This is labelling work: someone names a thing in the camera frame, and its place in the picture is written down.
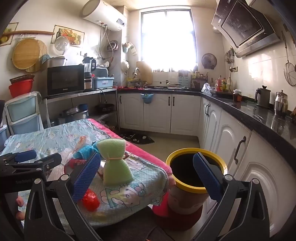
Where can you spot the shiny steel jug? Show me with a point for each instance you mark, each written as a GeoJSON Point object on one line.
{"type": "Point", "coordinates": [281, 104]}

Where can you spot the cartoon printed blanket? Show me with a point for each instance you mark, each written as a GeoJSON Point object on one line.
{"type": "Point", "coordinates": [129, 190]}

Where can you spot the wooden cutting board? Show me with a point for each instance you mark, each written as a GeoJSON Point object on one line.
{"type": "Point", "coordinates": [144, 74]}

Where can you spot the yellow rimmed trash can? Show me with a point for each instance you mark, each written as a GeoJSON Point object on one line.
{"type": "Point", "coordinates": [182, 197]}

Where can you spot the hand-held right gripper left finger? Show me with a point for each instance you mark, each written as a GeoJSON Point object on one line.
{"type": "Point", "coordinates": [85, 178]}

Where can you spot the light blue organiser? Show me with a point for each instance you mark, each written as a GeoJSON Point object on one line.
{"type": "Point", "coordinates": [183, 80]}

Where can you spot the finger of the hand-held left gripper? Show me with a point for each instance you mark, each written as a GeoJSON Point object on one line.
{"type": "Point", "coordinates": [46, 162]}
{"type": "Point", "coordinates": [25, 156]}

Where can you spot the yellow oil bottle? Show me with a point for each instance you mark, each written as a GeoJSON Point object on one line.
{"type": "Point", "coordinates": [223, 85]}

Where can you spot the green wall holder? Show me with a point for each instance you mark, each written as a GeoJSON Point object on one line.
{"type": "Point", "coordinates": [126, 48]}

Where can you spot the black microwave oven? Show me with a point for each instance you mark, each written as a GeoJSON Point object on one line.
{"type": "Point", "coordinates": [66, 80]}

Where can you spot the blue hanging bin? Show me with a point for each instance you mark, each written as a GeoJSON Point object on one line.
{"type": "Point", "coordinates": [147, 98]}

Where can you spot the black floor mat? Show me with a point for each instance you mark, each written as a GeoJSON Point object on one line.
{"type": "Point", "coordinates": [138, 139]}

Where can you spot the brown foil snack wrapper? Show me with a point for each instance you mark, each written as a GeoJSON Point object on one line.
{"type": "Point", "coordinates": [82, 140]}

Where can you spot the red sauce bottle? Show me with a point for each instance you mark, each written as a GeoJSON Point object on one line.
{"type": "Point", "coordinates": [218, 86]}

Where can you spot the green sponge cloth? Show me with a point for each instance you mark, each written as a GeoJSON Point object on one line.
{"type": "Point", "coordinates": [113, 162]}

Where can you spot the round wall fan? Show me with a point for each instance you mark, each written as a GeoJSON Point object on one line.
{"type": "Point", "coordinates": [208, 61]}

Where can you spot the round clear pot lid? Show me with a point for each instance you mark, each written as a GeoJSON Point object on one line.
{"type": "Point", "coordinates": [62, 45]}

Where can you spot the grey blue storage box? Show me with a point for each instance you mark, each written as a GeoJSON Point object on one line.
{"type": "Point", "coordinates": [103, 82]}

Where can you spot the red plastic bag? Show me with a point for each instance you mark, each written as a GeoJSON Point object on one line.
{"type": "Point", "coordinates": [91, 200]}

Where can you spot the dark spice rack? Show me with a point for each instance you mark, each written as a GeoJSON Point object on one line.
{"type": "Point", "coordinates": [198, 81]}

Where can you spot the clear plastic bag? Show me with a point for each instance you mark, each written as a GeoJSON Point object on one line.
{"type": "Point", "coordinates": [205, 88]}

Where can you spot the black range hood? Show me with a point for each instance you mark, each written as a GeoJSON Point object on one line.
{"type": "Point", "coordinates": [242, 25]}

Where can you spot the steel cooking pot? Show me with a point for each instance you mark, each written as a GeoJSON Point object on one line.
{"type": "Point", "coordinates": [74, 114]}

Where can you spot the kitchen window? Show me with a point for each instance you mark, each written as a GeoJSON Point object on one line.
{"type": "Point", "coordinates": [168, 37]}

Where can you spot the blue round container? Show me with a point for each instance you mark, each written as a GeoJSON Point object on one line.
{"type": "Point", "coordinates": [83, 107]}

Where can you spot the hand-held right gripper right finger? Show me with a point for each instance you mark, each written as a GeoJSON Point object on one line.
{"type": "Point", "coordinates": [205, 176]}

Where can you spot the steel sink faucet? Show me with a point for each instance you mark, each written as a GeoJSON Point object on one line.
{"type": "Point", "coordinates": [137, 71]}

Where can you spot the white wrapper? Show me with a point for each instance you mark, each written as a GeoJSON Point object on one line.
{"type": "Point", "coordinates": [62, 160]}

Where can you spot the hanging kitchen utensils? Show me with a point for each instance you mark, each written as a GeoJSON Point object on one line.
{"type": "Point", "coordinates": [229, 58]}

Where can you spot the brown glass jar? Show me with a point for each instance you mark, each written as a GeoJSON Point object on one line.
{"type": "Point", "coordinates": [237, 96]}

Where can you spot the wall socket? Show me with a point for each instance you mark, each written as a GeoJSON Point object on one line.
{"type": "Point", "coordinates": [235, 69]}

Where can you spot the red plastic basin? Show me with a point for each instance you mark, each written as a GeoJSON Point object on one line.
{"type": "Point", "coordinates": [22, 89]}

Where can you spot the blue knitted scrub cloth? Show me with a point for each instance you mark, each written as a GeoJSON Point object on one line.
{"type": "Point", "coordinates": [84, 151]}

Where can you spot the plastic drawer cabinet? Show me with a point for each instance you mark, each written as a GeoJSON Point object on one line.
{"type": "Point", "coordinates": [23, 109]}

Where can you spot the steel kitchen shelf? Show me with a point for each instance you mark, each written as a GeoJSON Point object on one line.
{"type": "Point", "coordinates": [97, 90]}

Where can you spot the white hanging colander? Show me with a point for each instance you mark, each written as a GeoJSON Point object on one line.
{"type": "Point", "coordinates": [124, 67]}

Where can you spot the white water heater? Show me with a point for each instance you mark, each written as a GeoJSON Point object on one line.
{"type": "Point", "coordinates": [104, 14]}

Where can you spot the grey electric kettle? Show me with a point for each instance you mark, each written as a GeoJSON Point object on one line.
{"type": "Point", "coordinates": [262, 98]}

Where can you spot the round bamboo tray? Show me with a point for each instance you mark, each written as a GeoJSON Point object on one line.
{"type": "Point", "coordinates": [25, 54]}

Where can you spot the black wok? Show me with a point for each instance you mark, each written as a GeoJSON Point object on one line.
{"type": "Point", "coordinates": [105, 107]}

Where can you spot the person's left hand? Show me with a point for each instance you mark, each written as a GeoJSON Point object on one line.
{"type": "Point", "coordinates": [19, 202]}

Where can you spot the black kitchen countertop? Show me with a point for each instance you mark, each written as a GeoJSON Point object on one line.
{"type": "Point", "coordinates": [254, 115]}

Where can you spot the red snack packet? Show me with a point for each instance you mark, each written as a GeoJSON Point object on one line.
{"type": "Point", "coordinates": [74, 162]}

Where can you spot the white kitchen cabinets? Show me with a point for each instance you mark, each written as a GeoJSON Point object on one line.
{"type": "Point", "coordinates": [157, 113]}

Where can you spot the fruit wall picture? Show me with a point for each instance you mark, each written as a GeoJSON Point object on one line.
{"type": "Point", "coordinates": [71, 34]}
{"type": "Point", "coordinates": [9, 32]}

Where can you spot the black metal tray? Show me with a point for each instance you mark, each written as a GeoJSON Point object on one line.
{"type": "Point", "coordinates": [222, 94]}

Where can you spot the red dish cloth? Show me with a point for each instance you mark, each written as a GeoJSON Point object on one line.
{"type": "Point", "coordinates": [122, 87]}

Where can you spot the black blender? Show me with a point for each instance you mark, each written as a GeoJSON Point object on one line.
{"type": "Point", "coordinates": [87, 69]}

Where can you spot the wooden rolling pin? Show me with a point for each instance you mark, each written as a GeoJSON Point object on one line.
{"type": "Point", "coordinates": [27, 32]}

